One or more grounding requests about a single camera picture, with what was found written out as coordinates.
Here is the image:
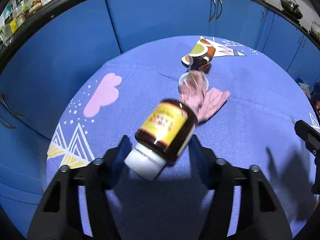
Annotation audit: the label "white ceramic pot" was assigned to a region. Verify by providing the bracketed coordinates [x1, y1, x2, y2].
[311, 21, 320, 39]

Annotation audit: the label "blue kitchen cabinets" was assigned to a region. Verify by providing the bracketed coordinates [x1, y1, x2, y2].
[1, 0, 319, 235]

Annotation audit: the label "small white plastic lid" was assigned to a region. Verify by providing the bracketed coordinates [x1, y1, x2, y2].
[178, 72, 209, 91]

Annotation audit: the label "black wok with lid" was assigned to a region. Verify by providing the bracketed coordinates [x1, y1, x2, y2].
[280, 0, 303, 20]

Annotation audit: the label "brown bottle yellow label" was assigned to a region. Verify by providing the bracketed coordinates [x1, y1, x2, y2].
[124, 99, 198, 180]

